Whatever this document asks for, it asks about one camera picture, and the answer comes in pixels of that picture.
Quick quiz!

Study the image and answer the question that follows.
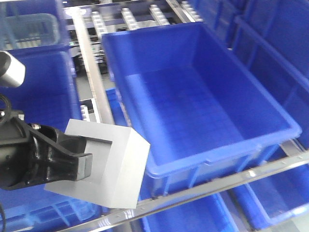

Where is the blue bin left front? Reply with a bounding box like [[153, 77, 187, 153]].
[[0, 50, 82, 131]]

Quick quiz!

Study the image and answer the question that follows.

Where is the light blue plastic basket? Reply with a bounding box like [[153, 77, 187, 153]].
[[0, 13, 60, 51]]

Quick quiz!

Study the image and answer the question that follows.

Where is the gray cylinder robot part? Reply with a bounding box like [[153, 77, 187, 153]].
[[0, 51, 26, 88]]

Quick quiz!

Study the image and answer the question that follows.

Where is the gray square base block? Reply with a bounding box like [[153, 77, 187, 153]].
[[44, 119, 150, 209]]

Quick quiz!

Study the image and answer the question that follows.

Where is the steel shelf rack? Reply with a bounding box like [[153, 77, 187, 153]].
[[65, 6, 309, 232]]

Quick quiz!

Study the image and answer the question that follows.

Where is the large blue target bin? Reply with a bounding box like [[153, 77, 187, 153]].
[[102, 23, 302, 197]]

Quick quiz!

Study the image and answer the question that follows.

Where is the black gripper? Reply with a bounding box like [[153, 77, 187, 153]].
[[0, 110, 93, 191]]

